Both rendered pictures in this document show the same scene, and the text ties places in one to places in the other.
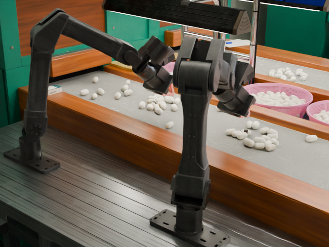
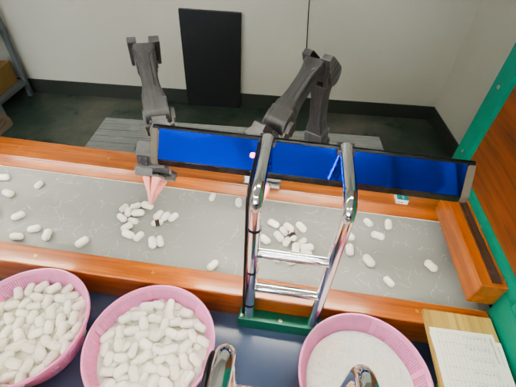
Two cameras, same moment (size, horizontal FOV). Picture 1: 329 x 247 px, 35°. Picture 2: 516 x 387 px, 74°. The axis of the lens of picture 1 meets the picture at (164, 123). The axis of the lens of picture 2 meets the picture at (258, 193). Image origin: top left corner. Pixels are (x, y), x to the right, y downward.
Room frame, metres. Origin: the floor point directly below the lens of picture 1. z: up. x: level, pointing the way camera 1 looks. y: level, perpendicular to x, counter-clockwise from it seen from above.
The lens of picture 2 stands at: (2.16, -0.42, 1.48)
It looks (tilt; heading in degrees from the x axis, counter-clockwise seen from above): 43 degrees down; 142
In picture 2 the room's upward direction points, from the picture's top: 4 degrees clockwise
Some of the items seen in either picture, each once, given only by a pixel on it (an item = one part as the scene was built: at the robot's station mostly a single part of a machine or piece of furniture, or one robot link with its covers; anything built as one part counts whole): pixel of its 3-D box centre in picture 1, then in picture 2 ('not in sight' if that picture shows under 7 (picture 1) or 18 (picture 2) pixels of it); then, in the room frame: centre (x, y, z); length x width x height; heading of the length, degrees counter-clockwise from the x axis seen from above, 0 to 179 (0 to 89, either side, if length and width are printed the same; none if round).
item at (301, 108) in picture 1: (273, 106); (153, 351); (1.81, -0.40, 0.72); 0.27 x 0.27 x 0.10
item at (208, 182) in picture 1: (189, 191); not in sight; (1.08, -0.06, 0.77); 0.09 x 0.06 x 0.06; 72
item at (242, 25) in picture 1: (169, 9); (306, 157); (1.79, -0.01, 1.08); 0.62 x 0.08 x 0.07; 47
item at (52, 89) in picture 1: (52, 89); (400, 195); (1.82, 0.41, 0.78); 0.06 x 0.04 x 0.02; 137
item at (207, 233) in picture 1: (189, 217); not in sight; (1.07, -0.06, 0.71); 0.20 x 0.07 x 0.08; 51
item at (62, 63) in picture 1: (78, 60); (466, 243); (2.05, 0.35, 0.83); 0.30 x 0.06 x 0.07; 137
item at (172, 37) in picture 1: (189, 34); not in sight; (2.54, -0.12, 0.83); 0.30 x 0.06 x 0.07; 137
